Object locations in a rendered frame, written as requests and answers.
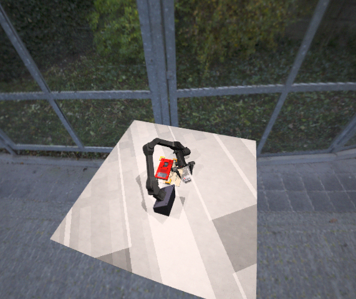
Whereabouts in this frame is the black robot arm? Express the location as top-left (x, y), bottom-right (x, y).
top-left (142, 138), bottom-right (191, 201)

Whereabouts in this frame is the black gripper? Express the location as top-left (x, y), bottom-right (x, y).
top-left (171, 157), bottom-right (195, 179)

